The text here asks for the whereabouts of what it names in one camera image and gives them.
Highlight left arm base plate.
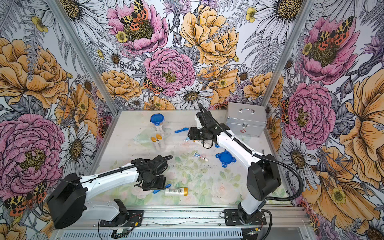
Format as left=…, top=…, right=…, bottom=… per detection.
left=99, top=210, right=144, bottom=227

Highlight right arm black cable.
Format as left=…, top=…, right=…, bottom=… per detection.
left=197, top=102, right=304, bottom=202

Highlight aluminium frame post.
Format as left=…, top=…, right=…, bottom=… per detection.
left=261, top=0, right=316, bottom=107
left=47, top=1, right=119, bottom=117

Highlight right aluminium frame post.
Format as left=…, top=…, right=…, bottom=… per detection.
left=261, top=0, right=316, bottom=107

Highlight blue toothbrush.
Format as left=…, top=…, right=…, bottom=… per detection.
left=174, top=127, right=189, bottom=134
left=153, top=184, right=172, bottom=194

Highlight blue toothbrush far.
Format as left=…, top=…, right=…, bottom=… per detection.
left=174, top=127, right=189, bottom=134

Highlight left aluminium frame post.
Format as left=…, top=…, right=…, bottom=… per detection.
left=47, top=1, right=119, bottom=117

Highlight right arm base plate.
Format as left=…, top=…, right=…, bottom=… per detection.
left=224, top=209, right=267, bottom=227

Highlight blue toothbrush near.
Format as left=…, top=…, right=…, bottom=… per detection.
left=153, top=184, right=172, bottom=194

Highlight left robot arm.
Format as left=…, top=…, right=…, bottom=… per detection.
left=47, top=155, right=173, bottom=230

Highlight aluminium front rail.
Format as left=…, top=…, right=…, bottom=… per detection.
left=51, top=205, right=316, bottom=240

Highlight clear plastic cup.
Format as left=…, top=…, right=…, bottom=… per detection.
left=154, top=122, right=165, bottom=134
left=150, top=133, right=166, bottom=152

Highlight silver metal case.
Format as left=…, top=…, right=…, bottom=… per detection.
left=226, top=103, right=267, bottom=138

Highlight small toothpaste middle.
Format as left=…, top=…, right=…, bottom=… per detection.
left=194, top=153, right=209, bottom=162

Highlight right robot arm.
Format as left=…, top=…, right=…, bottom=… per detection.
left=188, top=104, right=282, bottom=225

